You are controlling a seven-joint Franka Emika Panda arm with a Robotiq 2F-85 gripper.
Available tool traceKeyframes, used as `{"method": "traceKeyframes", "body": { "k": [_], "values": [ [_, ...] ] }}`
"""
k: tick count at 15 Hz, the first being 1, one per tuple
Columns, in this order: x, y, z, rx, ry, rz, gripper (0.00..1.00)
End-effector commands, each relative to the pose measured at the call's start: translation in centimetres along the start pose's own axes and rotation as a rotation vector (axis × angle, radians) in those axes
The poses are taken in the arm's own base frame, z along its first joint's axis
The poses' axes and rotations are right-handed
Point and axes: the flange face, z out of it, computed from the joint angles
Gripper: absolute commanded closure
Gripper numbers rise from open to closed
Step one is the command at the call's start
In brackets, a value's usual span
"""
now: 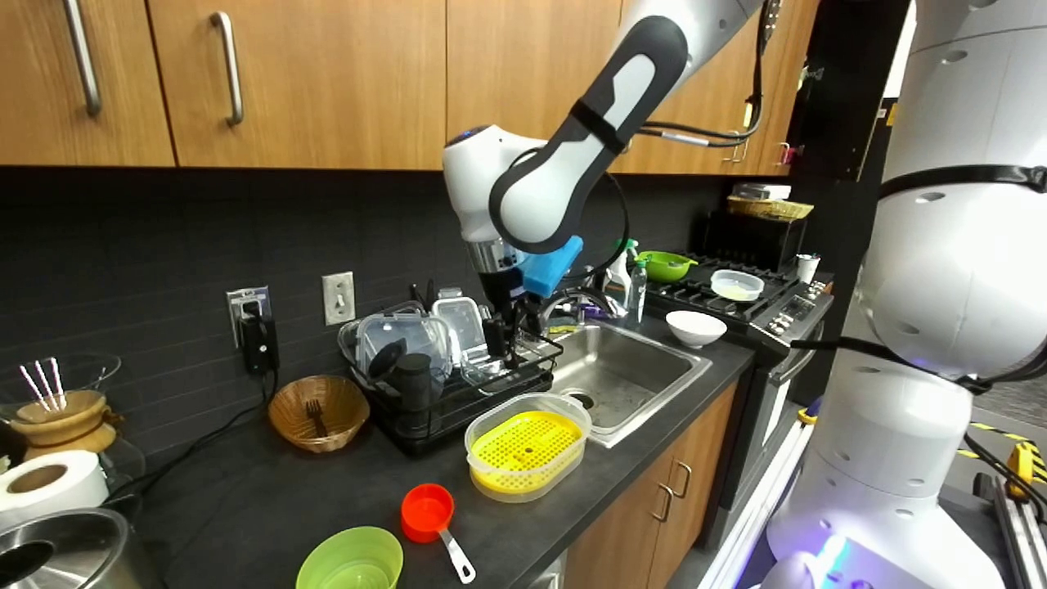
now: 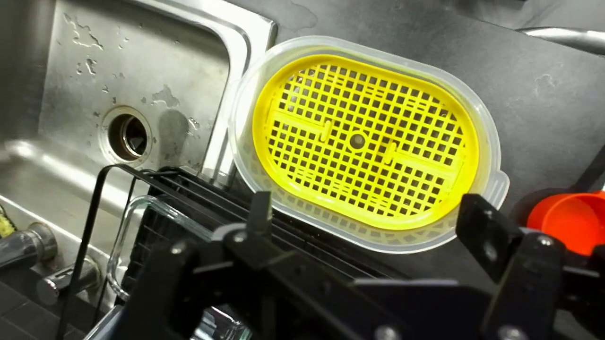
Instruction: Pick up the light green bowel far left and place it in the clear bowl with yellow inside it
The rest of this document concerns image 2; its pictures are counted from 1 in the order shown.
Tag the red measuring cup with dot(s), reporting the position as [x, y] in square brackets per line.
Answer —
[570, 219]

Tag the clear shallow food container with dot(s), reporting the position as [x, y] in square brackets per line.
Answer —
[142, 219]

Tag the chrome faucet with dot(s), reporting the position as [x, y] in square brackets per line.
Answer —
[29, 242]

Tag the stainless steel sink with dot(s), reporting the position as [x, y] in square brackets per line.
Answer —
[125, 81]

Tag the yellow strainer insert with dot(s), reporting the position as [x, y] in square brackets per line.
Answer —
[365, 142]

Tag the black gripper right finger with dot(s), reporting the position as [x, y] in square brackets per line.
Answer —
[522, 270]

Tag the yellow green sponge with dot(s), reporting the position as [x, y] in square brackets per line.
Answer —
[4, 223]

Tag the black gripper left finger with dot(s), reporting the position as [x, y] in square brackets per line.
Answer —
[209, 276]

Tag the black dish rack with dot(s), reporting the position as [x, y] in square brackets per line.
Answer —
[190, 200]

